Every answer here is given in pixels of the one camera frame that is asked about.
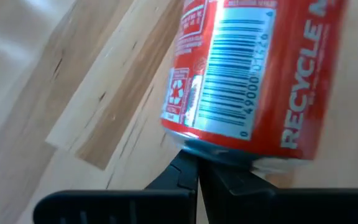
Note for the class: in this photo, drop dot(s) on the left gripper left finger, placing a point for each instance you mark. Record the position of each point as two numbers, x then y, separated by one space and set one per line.
120 208

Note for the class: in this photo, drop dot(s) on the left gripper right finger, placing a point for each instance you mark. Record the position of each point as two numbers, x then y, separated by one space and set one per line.
291 208

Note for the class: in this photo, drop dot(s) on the red Fanta strawberry soda can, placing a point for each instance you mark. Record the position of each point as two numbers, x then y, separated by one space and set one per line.
259 93

